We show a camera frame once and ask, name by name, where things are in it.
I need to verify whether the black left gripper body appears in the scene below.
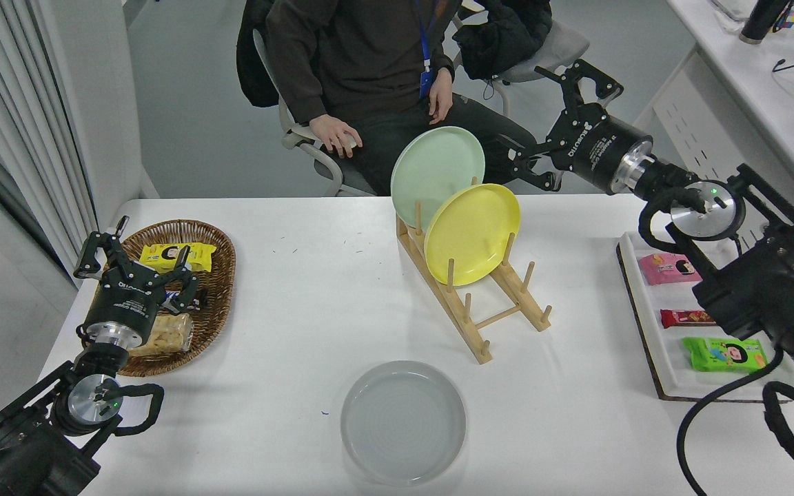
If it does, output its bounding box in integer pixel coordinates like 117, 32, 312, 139
85, 273, 167, 331

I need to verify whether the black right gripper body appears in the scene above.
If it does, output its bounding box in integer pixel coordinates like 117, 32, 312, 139
553, 110, 650, 192

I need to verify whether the grey plate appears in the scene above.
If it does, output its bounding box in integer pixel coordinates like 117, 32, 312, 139
340, 360, 467, 486

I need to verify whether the yellow plate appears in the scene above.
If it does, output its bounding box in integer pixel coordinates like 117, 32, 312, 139
424, 183, 522, 287

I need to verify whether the pale green plate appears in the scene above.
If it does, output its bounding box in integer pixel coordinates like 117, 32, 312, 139
390, 126, 486, 230

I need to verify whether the wooden plate rack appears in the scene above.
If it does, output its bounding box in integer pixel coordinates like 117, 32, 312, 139
396, 176, 553, 365

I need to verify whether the person's left hand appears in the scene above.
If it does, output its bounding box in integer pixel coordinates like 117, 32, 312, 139
427, 68, 455, 127

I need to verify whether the person's right hand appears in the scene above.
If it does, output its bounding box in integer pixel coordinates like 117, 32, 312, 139
309, 114, 364, 160

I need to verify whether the dark snack bar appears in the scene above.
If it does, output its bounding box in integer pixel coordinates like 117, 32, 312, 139
161, 288, 209, 312

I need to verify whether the yellow snack packet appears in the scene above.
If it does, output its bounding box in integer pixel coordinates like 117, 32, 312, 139
139, 242, 217, 273

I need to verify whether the brown wicker basket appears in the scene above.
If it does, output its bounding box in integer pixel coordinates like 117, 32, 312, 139
96, 219, 237, 378

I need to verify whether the clear bag of crackers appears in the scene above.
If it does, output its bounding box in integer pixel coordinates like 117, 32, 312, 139
128, 312, 194, 358

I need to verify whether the grey chair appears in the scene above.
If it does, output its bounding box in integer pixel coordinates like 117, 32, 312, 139
490, 19, 591, 136

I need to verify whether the black puffer jacket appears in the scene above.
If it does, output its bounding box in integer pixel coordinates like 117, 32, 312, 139
454, 0, 553, 81

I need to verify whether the pink snack packet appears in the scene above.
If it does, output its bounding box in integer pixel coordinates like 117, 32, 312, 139
638, 253, 703, 286

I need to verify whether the white side desk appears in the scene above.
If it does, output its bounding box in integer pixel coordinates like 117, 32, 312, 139
597, 0, 794, 276

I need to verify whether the cream office chair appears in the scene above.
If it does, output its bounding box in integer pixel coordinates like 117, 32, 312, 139
252, 28, 374, 198

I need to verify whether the black flask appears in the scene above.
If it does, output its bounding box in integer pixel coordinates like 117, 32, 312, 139
740, 0, 794, 45

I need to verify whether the red snack bar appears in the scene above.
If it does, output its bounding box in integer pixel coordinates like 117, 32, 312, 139
660, 309, 717, 329

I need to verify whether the person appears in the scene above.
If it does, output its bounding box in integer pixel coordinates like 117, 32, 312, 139
264, 0, 539, 197

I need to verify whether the white tray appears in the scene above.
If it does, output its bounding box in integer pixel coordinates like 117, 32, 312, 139
616, 231, 794, 402

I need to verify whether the green snack packet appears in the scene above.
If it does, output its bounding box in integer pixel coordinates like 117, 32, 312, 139
681, 336, 770, 373

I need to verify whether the blue lanyard badge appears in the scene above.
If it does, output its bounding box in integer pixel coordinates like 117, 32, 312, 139
418, 0, 439, 101

